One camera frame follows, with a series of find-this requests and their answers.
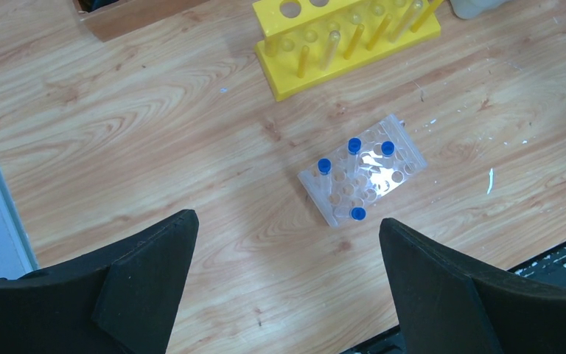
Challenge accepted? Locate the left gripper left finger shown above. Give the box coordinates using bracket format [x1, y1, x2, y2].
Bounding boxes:
[0, 209, 199, 353]

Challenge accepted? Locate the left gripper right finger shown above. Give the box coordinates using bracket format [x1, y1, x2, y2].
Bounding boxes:
[379, 218, 566, 353]

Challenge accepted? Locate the blue capped tube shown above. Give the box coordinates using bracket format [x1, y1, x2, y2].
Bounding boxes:
[380, 140, 395, 168]
[346, 137, 362, 178]
[317, 158, 332, 197]
[334, 206, 366, 221]

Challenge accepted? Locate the clear plastic tube rack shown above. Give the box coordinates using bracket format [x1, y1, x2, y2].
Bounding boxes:
[298, 114, 427, 228]

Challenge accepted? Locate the wooden compartment tray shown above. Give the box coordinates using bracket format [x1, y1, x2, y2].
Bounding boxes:
[72, 0, 206, 42]

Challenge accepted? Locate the yellow test tube rack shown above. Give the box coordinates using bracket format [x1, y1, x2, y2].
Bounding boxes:
[252, 0, 441, 102]

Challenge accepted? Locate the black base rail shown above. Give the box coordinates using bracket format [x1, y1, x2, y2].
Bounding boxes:
[344, 241, 566, 354]

